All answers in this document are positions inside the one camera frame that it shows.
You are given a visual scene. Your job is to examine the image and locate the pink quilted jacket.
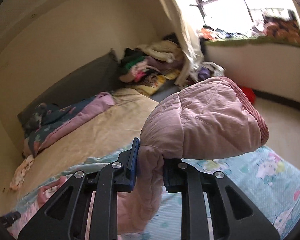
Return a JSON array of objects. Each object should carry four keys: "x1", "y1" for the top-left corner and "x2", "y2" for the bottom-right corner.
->
[{"x1": 117, "y1": 76, "x2": 269, "y2": 234}]

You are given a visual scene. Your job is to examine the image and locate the pile of assorted clothes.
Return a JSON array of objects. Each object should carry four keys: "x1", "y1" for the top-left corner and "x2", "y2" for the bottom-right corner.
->
[{"x1": 119, "y1": 33, "x2": 185, "y2": 97}]

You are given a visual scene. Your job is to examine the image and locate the clothes heap on floor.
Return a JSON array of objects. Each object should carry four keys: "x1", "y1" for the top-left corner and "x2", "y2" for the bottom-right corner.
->
[{"x1": 190, "y1": 61, "x2": 225, "y2": 83}]

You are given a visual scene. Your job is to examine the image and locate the clothes on window sill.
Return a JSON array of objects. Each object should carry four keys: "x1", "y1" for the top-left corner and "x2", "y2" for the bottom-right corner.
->
[{"x1": 197, "y1": 8, "x2": 300, "y2": 47}]

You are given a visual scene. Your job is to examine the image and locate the peach white small garment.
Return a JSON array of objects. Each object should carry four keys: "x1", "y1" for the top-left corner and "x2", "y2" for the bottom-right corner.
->
[{"x1": 10, "y1": 155, "x2": 34, "y2": 191}]

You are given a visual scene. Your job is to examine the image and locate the bed with beige sheet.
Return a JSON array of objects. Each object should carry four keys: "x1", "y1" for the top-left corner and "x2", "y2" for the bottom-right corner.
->
[{"x1": 15, "y1": 88, "x2": 158, "y2": 200}]

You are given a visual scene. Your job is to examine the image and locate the teal floral purple comforter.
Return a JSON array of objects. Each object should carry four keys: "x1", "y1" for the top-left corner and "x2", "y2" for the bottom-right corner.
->
[{"x1": 23, "y1": 92, "x2": 115, "y2": 158}]

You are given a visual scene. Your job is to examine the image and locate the light blue cartoon blanket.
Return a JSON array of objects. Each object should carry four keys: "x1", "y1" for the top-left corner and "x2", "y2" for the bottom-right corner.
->
[{"x1": 8, "y1": 145, "x2": 300, "y2": 239}]

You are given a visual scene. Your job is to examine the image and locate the dark green headboard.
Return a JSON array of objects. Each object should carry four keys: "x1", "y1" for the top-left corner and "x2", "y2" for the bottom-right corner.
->
[{"x1": 17, "y1": 49, "x2": 123, "y2": 126}]

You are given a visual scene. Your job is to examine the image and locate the red object on floor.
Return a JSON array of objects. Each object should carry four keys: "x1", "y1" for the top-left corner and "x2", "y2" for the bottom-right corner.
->
[{"x1": 240, "y1": 86, "x2": 256, "y2": 105}]

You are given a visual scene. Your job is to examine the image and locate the cream window curtain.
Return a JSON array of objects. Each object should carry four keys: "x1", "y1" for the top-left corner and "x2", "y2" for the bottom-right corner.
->
[{"x1": 159, "y1": 0, "x2": 204, "y2": 88}]

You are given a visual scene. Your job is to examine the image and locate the window with dark frame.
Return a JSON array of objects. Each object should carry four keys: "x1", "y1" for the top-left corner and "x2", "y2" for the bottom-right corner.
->
[{"x1": 165, "y1": 0, "x2": 298, "y2": 40}]

